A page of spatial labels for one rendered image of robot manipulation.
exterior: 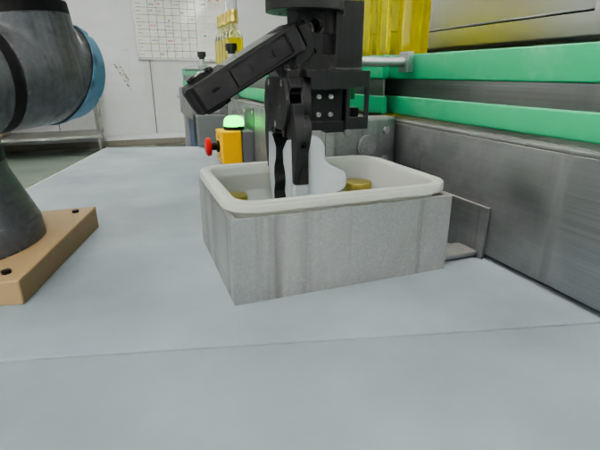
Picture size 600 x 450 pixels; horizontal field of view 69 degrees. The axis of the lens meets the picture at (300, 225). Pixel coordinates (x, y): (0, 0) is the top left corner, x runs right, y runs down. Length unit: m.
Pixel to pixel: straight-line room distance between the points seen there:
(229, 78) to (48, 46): 0.25
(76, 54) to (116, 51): 5.91
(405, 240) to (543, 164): 0.14
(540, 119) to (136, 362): 0.41
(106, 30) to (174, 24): 0.84
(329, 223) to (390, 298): 0.09
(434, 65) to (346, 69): 0.19
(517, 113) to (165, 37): 6.18
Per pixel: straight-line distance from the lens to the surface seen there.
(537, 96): 0.49
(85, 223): 0.59
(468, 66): 0.55
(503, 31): 0.76
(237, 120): 0.97
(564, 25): 0.69
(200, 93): 0.39
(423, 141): 0.58
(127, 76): 6.51
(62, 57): 0.59
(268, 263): 0.38
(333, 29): 0.43
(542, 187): 0.45
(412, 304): 0.40
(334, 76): 0.41
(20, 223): 0.52
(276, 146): 0.45
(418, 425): 0.28
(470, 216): 0.52
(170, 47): 6.53
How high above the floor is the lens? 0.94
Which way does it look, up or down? 19 degrees down
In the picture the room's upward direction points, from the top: straight up
